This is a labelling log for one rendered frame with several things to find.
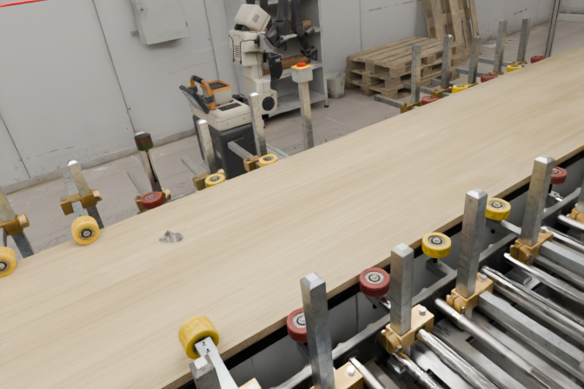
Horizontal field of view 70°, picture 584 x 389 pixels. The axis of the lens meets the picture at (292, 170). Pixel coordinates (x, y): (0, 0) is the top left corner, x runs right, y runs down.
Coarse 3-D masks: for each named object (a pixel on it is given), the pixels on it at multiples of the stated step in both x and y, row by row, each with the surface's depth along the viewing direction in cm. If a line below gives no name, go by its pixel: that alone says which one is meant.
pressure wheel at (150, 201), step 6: (150, 192) 164; (156, 192) 164; (144, 198) 161; (150, 198) 160; (156, 198) 160; (162, 198) 162; (144, 204) 159; (150, 204) 158; (156, 204) 159; (162, 204) 162
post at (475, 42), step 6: (474, 36) 246; (474, 42) 246; (480, 42) 247; (474, 48) 248; (474, 54) 249; (474, 60) 251; (474, 66) 253; (468, 72) 257; (474, 72) 255; (468, 78) 258; (474, 78) 257
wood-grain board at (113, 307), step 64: (576, 64) 246; (384, 128) 196; (448, 128) 188; (512, 128) 181; (576, 128) 175; (256, 192) 157; (320, 192) 152; (384, 192) 147; (448, 192) 143; (64, 256) 134; (128, 256) 131; (192, 256) 127; (256, 256) 124; (320, 256) 121; (384, 256) 118; (0, 320) 112; (64, 320) 109; (128, 320) 107; (256, 320) 102; (0, 384) 94; (64, 384) 93; (128, 384) 91
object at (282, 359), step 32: (576, 160) 170; (512, 192) 151; (416, 256) 130; (448, 256) 141; (352, 288) 118; (416, 288) 137; (352, 320) 124; (256, 352) 106; (288, 352) 112; (192, 384) 97
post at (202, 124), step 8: (200, 120) 171; (200, 128) 170; (208, 128) 172; (200, 136) 174; (208, 136) 173; (208, 144) 175; (208, 152) 176; (208, 160) 177; (208, 168) 181; (216, 168) 181
